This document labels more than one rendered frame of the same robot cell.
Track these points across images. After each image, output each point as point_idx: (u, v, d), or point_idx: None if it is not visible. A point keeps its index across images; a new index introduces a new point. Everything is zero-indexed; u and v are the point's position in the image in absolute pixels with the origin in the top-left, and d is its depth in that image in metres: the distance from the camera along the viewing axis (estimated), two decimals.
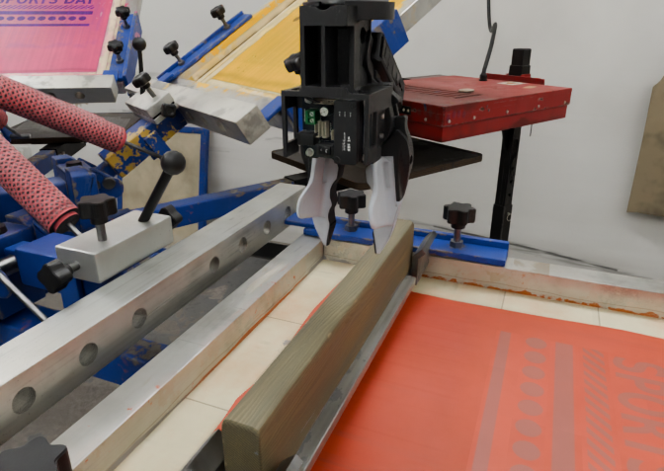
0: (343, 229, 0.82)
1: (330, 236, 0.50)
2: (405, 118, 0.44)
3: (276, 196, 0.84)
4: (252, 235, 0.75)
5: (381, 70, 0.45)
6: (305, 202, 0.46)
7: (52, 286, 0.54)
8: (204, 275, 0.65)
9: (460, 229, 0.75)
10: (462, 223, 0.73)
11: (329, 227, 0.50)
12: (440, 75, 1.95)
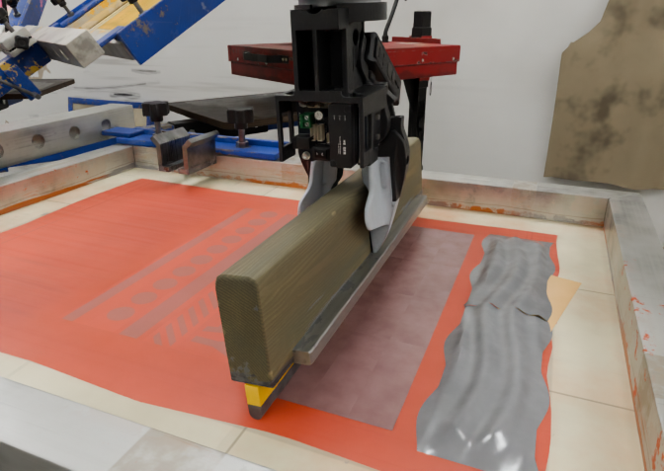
0: (151, 137, 0.89)
1: None
2: (401, 119, 0.44)
3: (94, 110, 0.91)
4: (51, 135, 0.82)
5: (376, 70, 0.44)
6: (306, 205, 0.46)
7: None
8: None
9: (243, 130, 0.82)
10: (238, 121, 0.79)
11: None
12: None
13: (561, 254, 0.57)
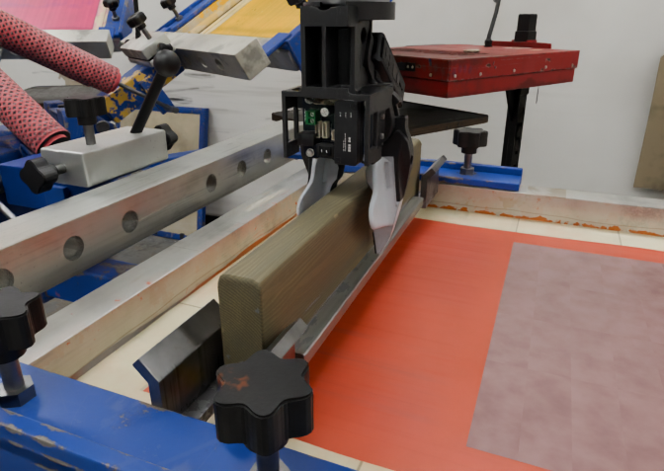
0: None
1: None
2: (405, 118, 0.44)
3: (276, 128, 0.80)
4: (251, 161, 0.71)
5: (381, 70, 0.44)
6: (305, 202, 0.46)
7: (37, 185, 0.50)
8: (200, 192, 0.61)
9: (471, 155, 0.71)
10: (474, 146, 0.69)
11: None
12: None
13: None
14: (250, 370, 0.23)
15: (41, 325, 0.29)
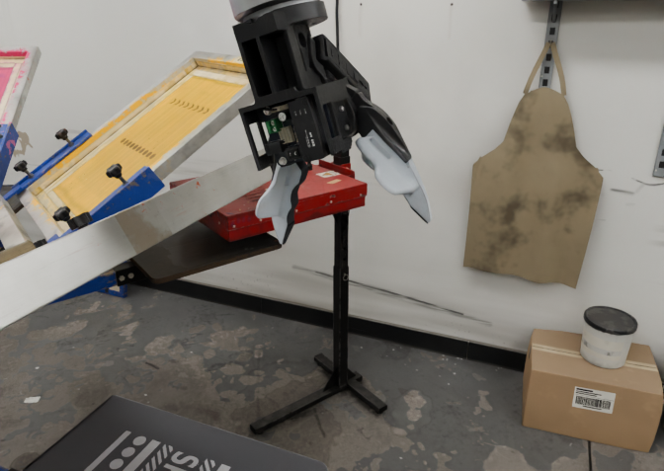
0: None
1: (287, 236, 0.52)
2: (359, 94, 0.45)
3: None
4: None
5: (333, 69, 0.46)
6: (265, 203, 0.48)
7: None
8: None
9: None
10: (76, 225, 1.03)
11: (287, 227, 0.51)
12: None
13: None
14: None
15: None
